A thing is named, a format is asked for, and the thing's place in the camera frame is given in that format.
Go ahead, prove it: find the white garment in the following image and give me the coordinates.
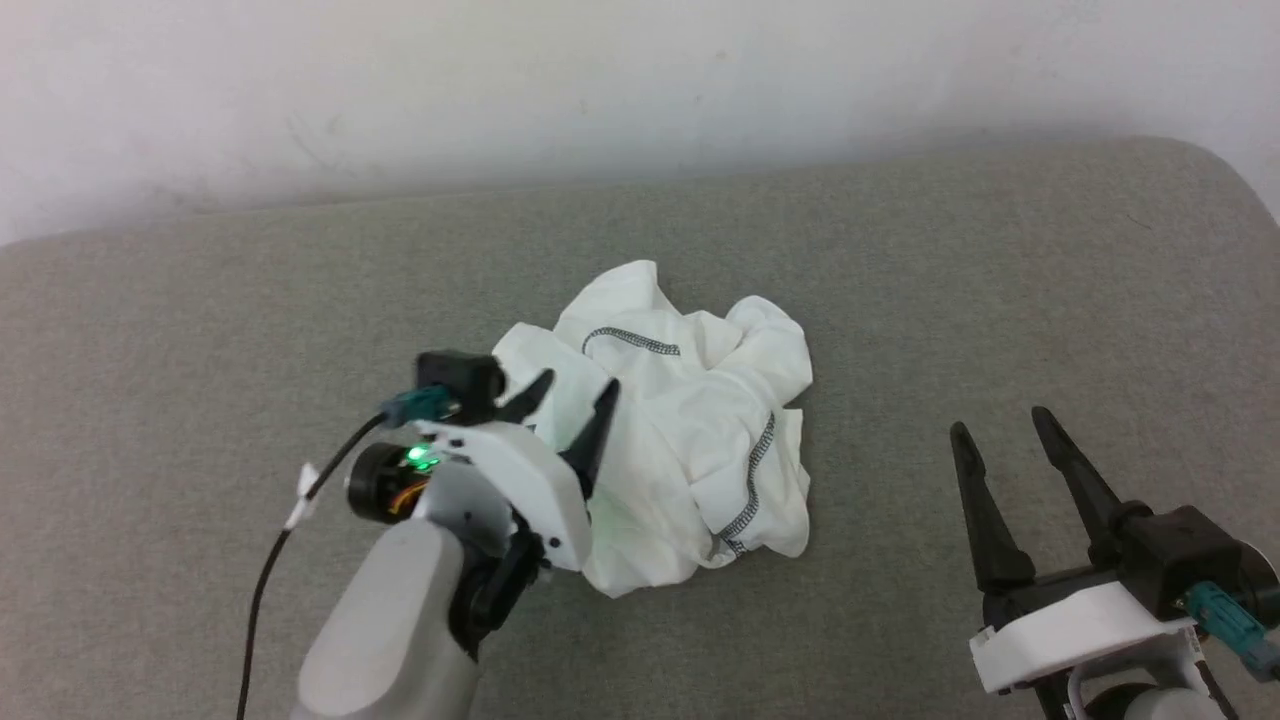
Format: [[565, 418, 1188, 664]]
[[490, 260, 814, 599]]

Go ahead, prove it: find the teal right cable connector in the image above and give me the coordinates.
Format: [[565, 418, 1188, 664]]
[[1178, 582, 1280, 683]]

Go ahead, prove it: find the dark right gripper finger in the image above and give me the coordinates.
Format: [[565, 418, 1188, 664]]
[[1029, 405, 1129, 568], [949, 421, 1037, 598]]

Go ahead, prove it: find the grey fabric sofa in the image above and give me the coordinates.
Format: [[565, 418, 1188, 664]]
[[0, 135, 1280, 720]]

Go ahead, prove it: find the teal left cable connector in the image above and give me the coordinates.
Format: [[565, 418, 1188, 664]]
[[379, 388, 463, 430]]

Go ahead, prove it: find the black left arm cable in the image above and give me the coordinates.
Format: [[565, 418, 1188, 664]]
[[234, 412, 393, 720]]

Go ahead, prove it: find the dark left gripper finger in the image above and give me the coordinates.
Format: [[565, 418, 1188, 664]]
[[559, 377, 622, 502], [497, 367, 557, 427]]

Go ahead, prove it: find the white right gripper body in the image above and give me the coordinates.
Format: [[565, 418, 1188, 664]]
[[967, 568, 1203, 697]]

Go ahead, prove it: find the teal cable connector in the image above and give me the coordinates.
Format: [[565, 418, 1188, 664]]
[[1178, 582, 1280, 683], [379, 388, 463, 430]]

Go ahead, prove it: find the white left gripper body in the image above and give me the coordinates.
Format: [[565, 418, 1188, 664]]
[[413, 419, 594, 573]]

